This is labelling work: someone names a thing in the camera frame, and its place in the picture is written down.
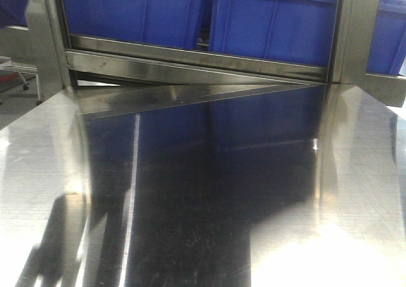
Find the stainless steel shelf rack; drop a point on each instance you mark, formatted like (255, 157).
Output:
(45, 48)

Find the blue bin centre left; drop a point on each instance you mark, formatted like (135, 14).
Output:
(173, 23)

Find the blue bin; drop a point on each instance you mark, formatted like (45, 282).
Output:
(173, 23)
(13, 13)
(387, 50)
(292, 31)

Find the blue bin centre right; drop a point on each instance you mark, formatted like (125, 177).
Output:
(292, 31)

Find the wheeled metal cart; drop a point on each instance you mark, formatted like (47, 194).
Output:
(24, 72)

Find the blue bin far right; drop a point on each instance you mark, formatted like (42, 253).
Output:
(387, 50)

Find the blue bin far left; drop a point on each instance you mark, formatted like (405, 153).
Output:
(13, 13)

